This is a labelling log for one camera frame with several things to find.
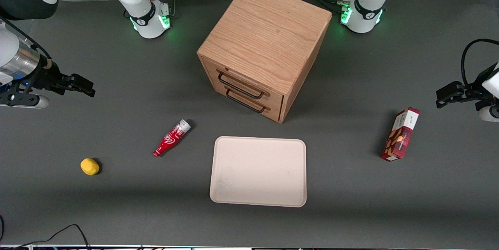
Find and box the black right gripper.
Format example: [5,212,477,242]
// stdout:
[24,61,96,98]

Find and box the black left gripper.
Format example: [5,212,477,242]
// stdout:
[436,63,499,109]

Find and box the wooden drawer front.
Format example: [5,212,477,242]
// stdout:
[200,56,284,111]
[211,82,282,123]

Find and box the wooden two-drawer cabinet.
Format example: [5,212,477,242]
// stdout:
[197,0,333,124]

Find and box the red cookie box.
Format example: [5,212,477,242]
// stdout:
[380,107,420,161]

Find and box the yellow lemon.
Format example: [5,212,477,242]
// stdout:
[80,158,100,176]

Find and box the red cola bottle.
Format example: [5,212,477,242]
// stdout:
[153,119,192,158]

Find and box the beige plastic tray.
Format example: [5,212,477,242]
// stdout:
[209,136,307,208]

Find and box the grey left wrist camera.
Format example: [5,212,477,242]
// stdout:
[478,104,499,122]

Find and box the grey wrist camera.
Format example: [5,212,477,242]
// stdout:
[478,104,499,122]
[0,92,50,109]

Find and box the black looped gripper cable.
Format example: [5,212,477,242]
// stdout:
[461,39,499,89]

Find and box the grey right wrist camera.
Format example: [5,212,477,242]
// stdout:
[0,92,50,109]

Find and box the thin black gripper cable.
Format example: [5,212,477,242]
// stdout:
[0,16,52,60]

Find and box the black floor cable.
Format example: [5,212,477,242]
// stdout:
[0,224,91,250]

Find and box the black metal drawer handle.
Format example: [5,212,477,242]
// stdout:
[225,88,266,113]
[217,70,270,99]

